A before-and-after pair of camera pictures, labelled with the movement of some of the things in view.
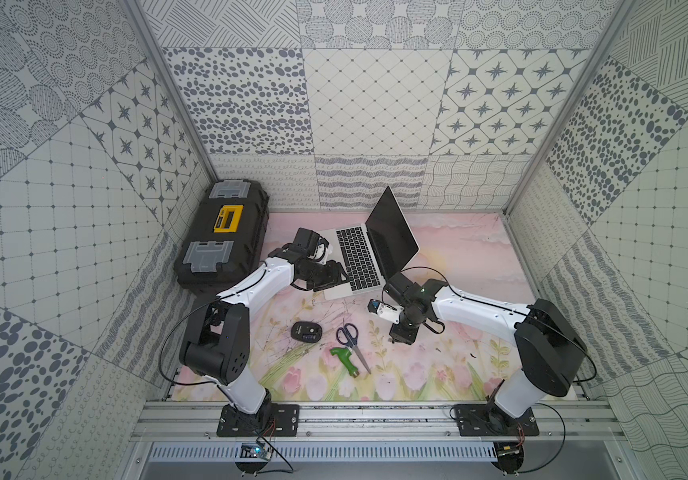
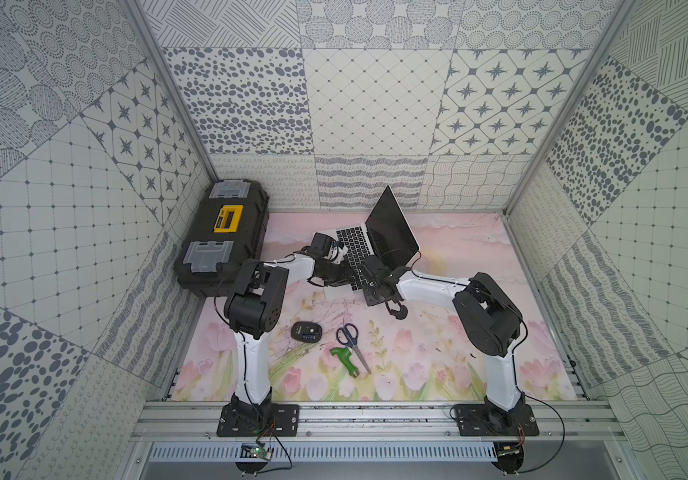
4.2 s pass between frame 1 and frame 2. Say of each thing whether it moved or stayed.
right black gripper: moved
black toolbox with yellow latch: stayed
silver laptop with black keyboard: stayed
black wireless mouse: stayed
